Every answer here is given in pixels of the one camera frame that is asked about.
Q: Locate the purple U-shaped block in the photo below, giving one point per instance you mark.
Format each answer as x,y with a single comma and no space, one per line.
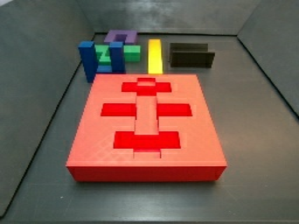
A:
125,36

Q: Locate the red board with cutouts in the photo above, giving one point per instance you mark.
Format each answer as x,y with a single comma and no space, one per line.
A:
145,131

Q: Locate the black fixture holder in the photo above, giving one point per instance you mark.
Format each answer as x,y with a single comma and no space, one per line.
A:
190,55

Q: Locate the yellow long bar block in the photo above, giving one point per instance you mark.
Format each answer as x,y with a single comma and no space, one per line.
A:
155,56

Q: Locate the green zigzag block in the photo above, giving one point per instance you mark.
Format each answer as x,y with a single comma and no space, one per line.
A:
132,54

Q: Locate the blue U-shaped block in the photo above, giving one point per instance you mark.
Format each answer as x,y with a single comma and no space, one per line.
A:
88,57

